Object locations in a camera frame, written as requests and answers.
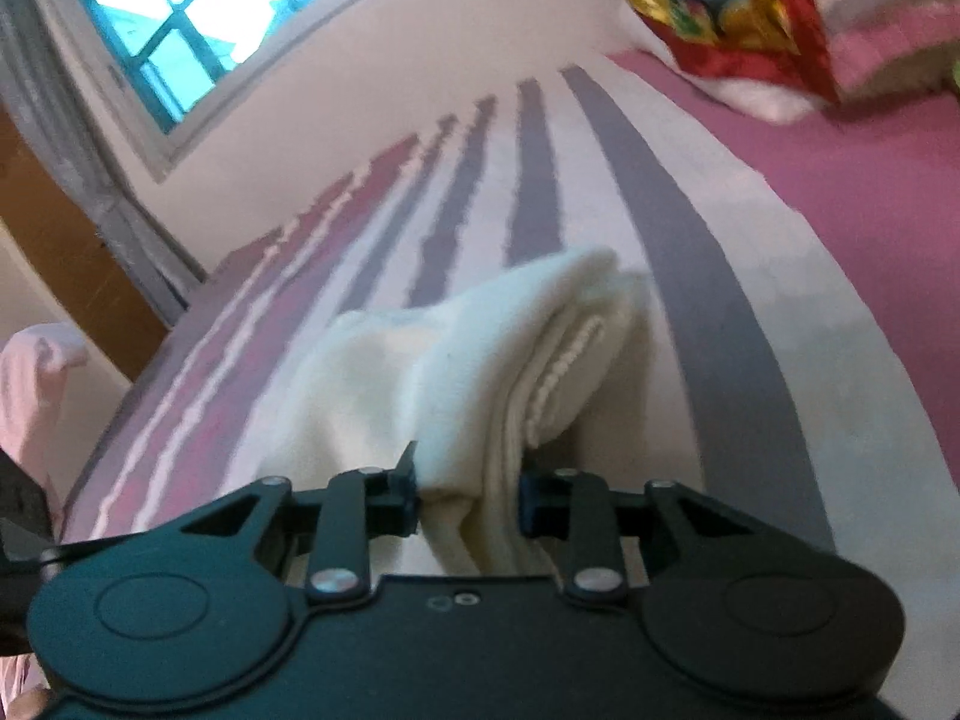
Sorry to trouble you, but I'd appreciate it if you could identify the pale pink garment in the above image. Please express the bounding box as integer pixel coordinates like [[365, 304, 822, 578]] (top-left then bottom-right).
[[0, 322, 89, 515]]

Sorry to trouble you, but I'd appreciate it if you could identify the colourful yellow red blanket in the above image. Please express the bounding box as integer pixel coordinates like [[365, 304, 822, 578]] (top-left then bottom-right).
[[604, 0, 842, 125]]

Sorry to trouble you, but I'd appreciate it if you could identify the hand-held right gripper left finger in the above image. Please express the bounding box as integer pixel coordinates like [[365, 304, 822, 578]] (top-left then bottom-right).
[[178, 441, 422, 602]]

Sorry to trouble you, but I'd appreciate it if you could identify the folded pink white blanket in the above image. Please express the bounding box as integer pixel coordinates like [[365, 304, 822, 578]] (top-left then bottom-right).
[[801, 0, 960, 104]]

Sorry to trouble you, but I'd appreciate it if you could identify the brown wooden door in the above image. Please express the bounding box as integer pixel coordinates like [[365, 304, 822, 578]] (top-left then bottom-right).
[[0, 105, 170, 385]]

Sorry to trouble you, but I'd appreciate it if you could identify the white ribbed sock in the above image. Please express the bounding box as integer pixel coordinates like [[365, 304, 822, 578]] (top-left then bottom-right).
[[232, 244, 655, 580]]

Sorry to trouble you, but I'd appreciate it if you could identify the striped bed sheet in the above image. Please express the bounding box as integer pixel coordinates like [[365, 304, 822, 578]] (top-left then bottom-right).
[[58, 51, 960, 720]]

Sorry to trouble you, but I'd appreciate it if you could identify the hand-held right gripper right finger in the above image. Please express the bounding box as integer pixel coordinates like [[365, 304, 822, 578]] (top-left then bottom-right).
[[517, 467, 760, 607]]

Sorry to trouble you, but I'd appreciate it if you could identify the grey curtain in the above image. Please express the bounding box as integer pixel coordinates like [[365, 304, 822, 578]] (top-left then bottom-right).
[[0, 0, 209, 325]]

